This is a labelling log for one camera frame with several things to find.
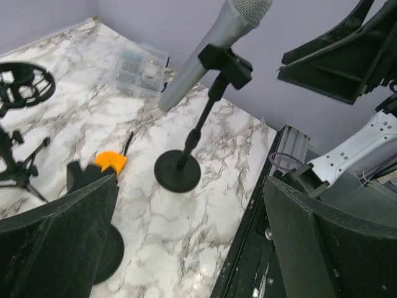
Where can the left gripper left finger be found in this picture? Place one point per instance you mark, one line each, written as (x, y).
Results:
(54, 250)

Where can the black tripod shock-mount stand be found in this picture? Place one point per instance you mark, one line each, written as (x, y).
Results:
(23, 85)

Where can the black mounting rail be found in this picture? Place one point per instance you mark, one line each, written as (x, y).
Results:
(251, 268)

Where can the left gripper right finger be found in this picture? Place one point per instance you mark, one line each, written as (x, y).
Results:
(324, 251)

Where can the black round-base stand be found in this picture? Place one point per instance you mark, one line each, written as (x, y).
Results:
(177, 170)
(114, 248)

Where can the grey microphone silver grille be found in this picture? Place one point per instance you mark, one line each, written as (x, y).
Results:
(235, 20)

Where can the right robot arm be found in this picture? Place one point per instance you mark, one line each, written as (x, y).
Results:
(318, 175)

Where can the clear plastic screw box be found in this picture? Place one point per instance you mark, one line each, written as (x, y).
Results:
(139, 71)

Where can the black round-base stand front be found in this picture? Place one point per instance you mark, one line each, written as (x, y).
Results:
(177, 170)

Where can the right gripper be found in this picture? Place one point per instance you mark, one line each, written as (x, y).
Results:
(347, 61)

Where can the orange tape measure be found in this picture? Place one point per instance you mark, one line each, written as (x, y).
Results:
(113, 160)

